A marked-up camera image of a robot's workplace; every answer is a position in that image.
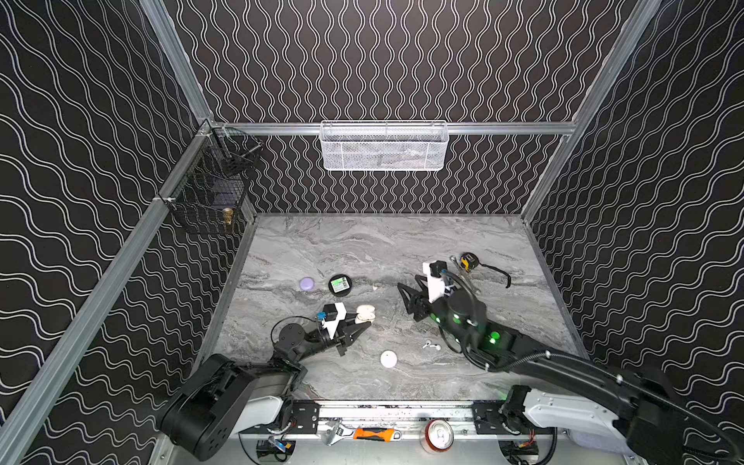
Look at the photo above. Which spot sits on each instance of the silver combination wrench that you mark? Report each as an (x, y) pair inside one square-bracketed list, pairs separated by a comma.
[(465, 274)]

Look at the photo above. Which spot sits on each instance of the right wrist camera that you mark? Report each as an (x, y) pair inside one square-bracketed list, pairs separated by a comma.
[(437, 282)]

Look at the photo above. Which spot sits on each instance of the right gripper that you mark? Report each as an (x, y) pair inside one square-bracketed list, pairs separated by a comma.
[(419, 301)]

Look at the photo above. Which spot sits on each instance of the orange handled tool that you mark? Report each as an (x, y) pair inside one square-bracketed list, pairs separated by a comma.
[(386, 435)]

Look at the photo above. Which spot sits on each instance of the yellow black tape measure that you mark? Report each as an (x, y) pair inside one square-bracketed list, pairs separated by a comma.
[(472, 261)]

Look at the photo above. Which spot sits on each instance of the purple earbud charging case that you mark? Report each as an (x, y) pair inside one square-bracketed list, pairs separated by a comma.
[(307, 284)]

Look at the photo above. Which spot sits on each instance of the white stem earbuds pair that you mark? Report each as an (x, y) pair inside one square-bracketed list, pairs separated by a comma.
[(428, 345)]

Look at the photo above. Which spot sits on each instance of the black round digital timer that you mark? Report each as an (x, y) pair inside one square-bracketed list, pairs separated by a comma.
[(340, 285)]

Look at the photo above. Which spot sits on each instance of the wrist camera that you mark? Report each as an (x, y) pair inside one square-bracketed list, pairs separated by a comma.
[(330, 317), (437, 282)]

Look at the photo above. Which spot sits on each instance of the adjustable wrench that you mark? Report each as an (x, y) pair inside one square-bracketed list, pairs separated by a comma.
[(336, 432)]

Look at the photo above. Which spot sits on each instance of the white round earbud case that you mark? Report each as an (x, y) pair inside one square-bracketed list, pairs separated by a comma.
[(389, 359)]

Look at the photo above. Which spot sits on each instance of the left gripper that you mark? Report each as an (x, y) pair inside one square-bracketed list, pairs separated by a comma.
[(339, 337)]

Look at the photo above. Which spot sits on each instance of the grey cloth roll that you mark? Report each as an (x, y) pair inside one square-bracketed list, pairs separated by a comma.
[(599, 443)]

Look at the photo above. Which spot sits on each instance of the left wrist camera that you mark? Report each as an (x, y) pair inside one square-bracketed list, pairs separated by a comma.
[(330, 317)]

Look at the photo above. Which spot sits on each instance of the soda can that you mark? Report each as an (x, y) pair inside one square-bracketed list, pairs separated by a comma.
[(437, 436)]

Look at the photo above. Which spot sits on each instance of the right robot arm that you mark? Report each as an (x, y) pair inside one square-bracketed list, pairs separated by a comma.
[(652, 424)]

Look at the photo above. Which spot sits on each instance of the white wire mesh basket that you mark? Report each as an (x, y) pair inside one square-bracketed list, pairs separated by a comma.
[(384, 145)]

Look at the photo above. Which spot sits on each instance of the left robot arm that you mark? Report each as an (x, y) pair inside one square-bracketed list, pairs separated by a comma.
[(224, 398)]

